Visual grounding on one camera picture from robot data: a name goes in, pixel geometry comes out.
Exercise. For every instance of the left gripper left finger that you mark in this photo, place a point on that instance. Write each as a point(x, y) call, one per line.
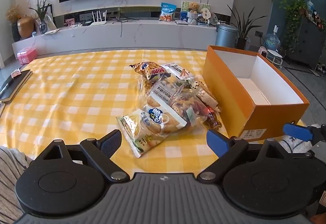
point(99, 152)

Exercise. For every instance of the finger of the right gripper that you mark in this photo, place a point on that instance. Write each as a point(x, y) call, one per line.
point(298, 132)

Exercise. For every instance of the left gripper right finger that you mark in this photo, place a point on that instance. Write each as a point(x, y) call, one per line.
point(229, 152)

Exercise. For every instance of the small cola bottle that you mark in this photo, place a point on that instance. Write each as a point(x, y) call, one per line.
point(210, 116)

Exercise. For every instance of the clear checkered candy bag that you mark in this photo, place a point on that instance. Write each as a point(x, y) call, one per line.
point(204, 94)

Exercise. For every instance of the white biscuit snack bag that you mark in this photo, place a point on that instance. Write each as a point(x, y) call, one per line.
point(148, 126)

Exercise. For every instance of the clear mixed veggie chips bag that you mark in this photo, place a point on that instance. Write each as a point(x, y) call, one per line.
point(182, 99)

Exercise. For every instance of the mimi cracker snack bag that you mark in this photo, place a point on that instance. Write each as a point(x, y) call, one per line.
point(150, 70)

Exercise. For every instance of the white spicy stick packet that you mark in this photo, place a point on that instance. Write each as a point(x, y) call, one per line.
point(178, 71)

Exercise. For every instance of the orange cardboard box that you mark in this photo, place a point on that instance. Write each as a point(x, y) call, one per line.
point(256, 99)

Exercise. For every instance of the yellow checkered tablecloth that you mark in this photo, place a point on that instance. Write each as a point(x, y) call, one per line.
point(75, 97)

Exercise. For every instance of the white round stool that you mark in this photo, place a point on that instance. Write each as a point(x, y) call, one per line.
point(275, 58)

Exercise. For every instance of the dark blue cabinet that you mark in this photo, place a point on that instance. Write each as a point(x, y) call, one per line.
point(310, 43)

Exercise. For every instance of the striped grey trouser leg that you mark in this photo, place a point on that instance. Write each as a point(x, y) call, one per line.
point(13, 163)

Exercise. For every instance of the water jug with pump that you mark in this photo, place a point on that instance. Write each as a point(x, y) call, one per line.
point(272, 41)

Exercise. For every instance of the black notebook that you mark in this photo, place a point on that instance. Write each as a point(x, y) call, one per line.
point(13, 84)

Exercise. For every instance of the potted floor plant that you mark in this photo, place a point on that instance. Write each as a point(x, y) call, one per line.
point(244, 25)

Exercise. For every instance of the grey metal trash bin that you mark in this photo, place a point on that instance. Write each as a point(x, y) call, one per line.
point(226, 35)

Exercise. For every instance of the pink box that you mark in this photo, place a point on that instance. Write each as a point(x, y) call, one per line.
point(27, 55)

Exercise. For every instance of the trailing ivy plant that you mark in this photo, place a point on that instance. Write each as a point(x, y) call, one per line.
point(295, 11)

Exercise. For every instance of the white tv console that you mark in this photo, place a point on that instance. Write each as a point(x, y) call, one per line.
point(141, 34)

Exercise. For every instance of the white wifi router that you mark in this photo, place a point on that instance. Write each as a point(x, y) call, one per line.
point(100, 18)

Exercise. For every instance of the bronze round vase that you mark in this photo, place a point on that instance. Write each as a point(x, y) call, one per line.
point(25, 27)

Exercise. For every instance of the teddy bear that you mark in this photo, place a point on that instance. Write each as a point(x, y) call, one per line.
point(193, 7)

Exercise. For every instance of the blue snack bag on console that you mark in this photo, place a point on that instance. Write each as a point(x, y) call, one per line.
point(167, 12)

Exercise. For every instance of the glass vase with plant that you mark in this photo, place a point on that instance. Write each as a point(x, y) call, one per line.
point(41, 9)

